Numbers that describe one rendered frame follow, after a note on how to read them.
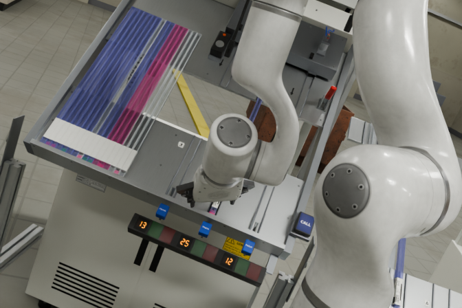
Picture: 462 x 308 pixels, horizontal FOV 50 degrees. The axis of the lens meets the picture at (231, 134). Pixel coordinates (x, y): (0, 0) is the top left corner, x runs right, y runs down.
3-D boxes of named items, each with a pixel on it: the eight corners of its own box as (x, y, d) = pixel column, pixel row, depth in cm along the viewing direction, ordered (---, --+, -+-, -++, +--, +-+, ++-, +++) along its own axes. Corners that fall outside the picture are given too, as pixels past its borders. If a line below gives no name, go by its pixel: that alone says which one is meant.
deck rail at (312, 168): (284, 260, 124) (291, 254, 118) (277, 258, 124) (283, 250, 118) (349, 56, 160) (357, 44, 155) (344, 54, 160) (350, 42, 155)
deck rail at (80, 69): (34, 155, 126) (29, 144, 121) (27, 152, 126) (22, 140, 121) (154, -22, 163) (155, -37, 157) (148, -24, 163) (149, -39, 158)
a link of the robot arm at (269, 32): (337, 30, 91) (280, 182, 97) (253, 2, 91) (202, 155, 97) (344, 30, 82) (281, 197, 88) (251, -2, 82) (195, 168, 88)
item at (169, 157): (280, 250, 122) (284, 246, 119) (35, 146, 125) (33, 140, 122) (302, 185, 132) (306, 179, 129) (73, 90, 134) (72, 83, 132)
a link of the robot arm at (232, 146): (254, 154, 99) (210, 139, 99) (269, 122, 88) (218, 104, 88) (242, 191, 95) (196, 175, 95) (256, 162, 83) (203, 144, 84)
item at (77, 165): (276, 258, 124) (284, 249, 117) (34, 155, 126) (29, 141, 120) (278, 253, 124) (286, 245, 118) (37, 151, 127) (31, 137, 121)
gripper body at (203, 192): (198, 188, 96) (192, 207, 106) (249, 184, 98) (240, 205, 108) (194, 152, 100) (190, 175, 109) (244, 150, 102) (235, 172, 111)
